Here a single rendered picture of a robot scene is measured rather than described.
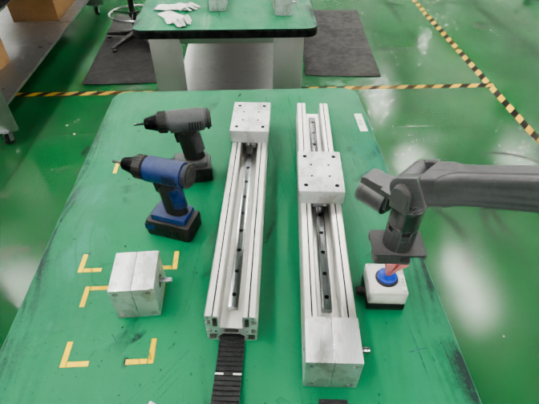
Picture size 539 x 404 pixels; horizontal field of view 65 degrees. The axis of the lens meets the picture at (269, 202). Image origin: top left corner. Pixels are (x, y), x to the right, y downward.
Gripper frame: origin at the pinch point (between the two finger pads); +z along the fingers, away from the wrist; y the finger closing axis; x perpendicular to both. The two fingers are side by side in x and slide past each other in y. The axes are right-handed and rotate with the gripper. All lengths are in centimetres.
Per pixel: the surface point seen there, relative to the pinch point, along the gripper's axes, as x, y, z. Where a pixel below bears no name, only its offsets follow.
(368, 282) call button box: 1.2, 3.8, 2.5
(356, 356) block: 19.7, 9.1, -1.3
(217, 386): 22.3, 33.6, 6.9
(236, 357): 16.1, 30.7, 7.6
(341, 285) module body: 4.2, 10.2, -0.2
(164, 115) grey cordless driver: -38, 53, -13
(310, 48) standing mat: -311, -3, 87
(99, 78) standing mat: -247, 163, 87
